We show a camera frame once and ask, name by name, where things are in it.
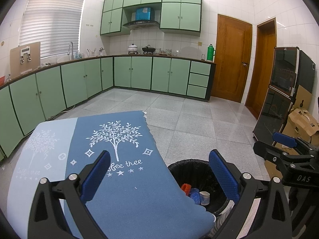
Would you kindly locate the brown wooden door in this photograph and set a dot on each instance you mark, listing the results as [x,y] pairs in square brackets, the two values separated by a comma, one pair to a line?
[264,67]
[231,59]

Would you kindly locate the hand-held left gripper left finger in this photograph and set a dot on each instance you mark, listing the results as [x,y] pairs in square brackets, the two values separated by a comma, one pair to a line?
[96,176]

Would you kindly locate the green wall cabinets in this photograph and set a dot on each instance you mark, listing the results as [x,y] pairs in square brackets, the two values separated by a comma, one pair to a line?
[179,12]

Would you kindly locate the steel kitchen faucet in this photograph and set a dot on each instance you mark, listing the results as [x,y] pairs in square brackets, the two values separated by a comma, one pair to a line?
[71,49]

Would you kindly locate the striped white clothing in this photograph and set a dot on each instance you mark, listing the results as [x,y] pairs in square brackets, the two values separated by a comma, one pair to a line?
[256,204]

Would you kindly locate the blue tree print tablecloth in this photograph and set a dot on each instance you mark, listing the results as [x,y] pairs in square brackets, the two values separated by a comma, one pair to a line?
[139,199]

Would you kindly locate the black wok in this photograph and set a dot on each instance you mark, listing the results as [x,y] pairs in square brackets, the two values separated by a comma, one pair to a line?
[148,49]

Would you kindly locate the white cooking pot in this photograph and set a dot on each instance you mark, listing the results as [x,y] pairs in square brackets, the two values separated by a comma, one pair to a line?
[132,47]

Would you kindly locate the green base cabinets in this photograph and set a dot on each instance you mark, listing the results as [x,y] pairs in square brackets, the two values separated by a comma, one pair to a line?
[74,82]

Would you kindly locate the black glass cabinet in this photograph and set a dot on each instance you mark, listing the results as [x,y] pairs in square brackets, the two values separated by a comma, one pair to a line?
[281,92]

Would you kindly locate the black range hood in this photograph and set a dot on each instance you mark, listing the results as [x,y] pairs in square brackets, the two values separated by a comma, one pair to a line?
[141,25]

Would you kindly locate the black trash bin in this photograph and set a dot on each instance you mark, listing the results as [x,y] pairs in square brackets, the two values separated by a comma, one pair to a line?
[189,169]

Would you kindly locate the green thermos bottle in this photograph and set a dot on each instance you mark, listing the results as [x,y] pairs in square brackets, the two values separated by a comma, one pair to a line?
[210,52]

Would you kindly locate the blue plastic bag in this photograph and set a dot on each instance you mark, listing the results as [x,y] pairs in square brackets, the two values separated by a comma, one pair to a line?
[195,196]

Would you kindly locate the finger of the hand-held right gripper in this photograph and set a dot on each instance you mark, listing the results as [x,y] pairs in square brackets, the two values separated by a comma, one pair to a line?
[284,139]
[269,153]

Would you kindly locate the white window blind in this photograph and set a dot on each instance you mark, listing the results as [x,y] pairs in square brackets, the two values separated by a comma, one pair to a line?
[52,22]

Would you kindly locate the orange foam net sleeve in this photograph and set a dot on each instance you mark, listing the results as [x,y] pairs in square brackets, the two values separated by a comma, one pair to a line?
[185,187]

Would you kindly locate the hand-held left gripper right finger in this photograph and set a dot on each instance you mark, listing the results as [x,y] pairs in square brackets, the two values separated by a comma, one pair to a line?
[224,176]

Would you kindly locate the red plastic basin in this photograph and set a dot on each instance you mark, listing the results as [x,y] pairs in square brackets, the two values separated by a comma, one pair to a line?
[1,80]

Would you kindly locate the glass jar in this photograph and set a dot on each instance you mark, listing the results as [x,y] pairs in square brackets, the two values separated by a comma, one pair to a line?
[202,56]

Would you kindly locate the white paper cup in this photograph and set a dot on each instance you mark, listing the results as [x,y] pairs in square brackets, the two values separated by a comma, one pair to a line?
[204,197]

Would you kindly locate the cardboard box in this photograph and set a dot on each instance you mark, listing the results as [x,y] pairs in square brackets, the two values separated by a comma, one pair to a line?
[302,123]

